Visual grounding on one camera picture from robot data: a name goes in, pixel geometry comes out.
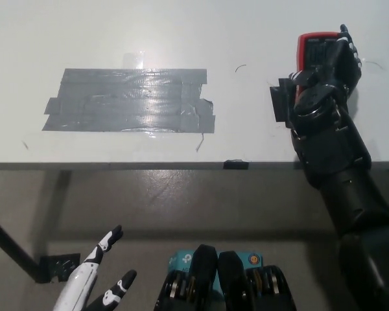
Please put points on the white and black left hand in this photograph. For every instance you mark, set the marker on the white and black left hand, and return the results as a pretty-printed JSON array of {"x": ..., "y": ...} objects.
[{"x": 81, "y": 285}]

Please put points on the grey duct tape patch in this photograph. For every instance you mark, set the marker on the grey duct tape patch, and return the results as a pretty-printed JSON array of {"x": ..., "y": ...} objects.
[{"x": 126, "y": 100}]

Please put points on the red digital multimeter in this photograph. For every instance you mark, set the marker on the red digital multimeter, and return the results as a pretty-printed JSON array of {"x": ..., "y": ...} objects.
[{"x": 314, "y": 52}]

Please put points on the small black tape strip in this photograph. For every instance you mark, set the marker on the small black tape strip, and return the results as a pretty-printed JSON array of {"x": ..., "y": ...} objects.
[{"x": 235, "y": 164}]

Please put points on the black table leg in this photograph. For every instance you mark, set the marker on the black table leg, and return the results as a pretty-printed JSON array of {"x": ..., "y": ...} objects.
[{"x": 9, "y": 243}]

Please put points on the black right hand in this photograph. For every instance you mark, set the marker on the black right hand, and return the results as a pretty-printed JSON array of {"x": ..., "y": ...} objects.
[{"x": 327, "y": 129}]

